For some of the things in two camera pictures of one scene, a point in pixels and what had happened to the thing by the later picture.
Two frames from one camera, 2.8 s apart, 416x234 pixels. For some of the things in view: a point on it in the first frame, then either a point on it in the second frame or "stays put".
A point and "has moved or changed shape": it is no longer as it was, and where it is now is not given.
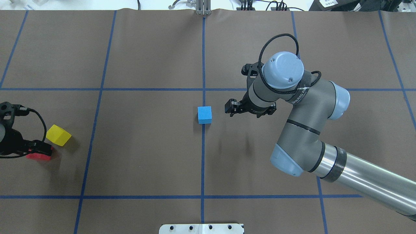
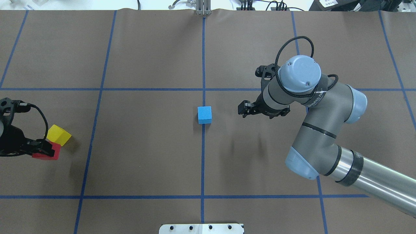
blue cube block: [204, 115] stays put
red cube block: [39, 156] has moved or changed shape
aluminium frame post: [203, 7] stays put
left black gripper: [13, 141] stays put
